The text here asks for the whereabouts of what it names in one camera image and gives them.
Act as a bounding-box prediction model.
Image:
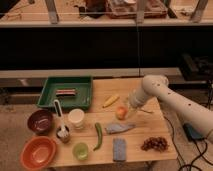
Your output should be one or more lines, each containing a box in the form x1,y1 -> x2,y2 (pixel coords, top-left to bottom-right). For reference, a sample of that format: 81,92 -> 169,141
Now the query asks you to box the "orange apple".
115,106 -> 127,120

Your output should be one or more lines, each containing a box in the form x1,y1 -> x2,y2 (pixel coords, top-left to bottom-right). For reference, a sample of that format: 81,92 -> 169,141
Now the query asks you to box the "white plastic cup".
68,109 -> 85,129

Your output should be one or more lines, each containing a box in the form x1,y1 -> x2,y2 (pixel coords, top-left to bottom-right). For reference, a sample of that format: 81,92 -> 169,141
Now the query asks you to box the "blue sponge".
113,138 -> 126,162

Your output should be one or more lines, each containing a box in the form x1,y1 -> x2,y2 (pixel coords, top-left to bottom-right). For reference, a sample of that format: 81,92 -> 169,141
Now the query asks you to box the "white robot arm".
127,75 -> 213,144

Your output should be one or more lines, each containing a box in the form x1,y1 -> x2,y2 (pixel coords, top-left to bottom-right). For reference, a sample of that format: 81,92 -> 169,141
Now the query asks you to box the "dark purple bowl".
27,109 -> 53,135

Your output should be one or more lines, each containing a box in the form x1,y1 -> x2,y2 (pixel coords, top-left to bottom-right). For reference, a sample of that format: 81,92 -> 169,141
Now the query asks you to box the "white dish brush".
54,99 -> 65,129

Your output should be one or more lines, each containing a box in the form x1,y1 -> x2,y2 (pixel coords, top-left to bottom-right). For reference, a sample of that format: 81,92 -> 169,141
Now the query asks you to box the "green plastic cup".
73,142 -> 88,160

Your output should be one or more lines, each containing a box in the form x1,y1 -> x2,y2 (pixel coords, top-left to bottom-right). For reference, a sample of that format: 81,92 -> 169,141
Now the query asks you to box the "red grape bunch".
141,137 -> 169,152

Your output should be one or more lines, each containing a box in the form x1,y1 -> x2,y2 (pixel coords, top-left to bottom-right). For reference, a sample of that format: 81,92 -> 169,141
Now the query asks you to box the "green chili pepper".
93,122 -> 103,151

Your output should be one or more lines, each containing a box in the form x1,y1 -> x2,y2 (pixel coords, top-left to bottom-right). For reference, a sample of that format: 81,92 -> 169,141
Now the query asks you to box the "green plastic tray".
37,76 -> 93,110

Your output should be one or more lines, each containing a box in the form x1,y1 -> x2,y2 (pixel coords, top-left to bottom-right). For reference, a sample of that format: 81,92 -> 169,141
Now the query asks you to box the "metal fork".
137,108 -> 154,114

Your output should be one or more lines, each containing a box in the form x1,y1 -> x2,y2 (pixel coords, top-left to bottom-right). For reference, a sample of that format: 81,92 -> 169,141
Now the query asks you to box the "brown bar in tray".
56,89 -> 77,97

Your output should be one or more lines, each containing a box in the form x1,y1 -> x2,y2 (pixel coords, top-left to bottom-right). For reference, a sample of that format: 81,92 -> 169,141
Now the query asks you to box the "grey crumpled cloth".
105,123 -> 136,134

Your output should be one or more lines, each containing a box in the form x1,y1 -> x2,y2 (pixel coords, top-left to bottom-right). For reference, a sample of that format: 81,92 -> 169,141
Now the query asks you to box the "orange bowl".
20,136 -> 57,171

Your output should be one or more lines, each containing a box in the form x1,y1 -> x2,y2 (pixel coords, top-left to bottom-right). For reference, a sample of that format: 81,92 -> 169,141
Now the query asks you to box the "black cable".
163,114 -> 213,171

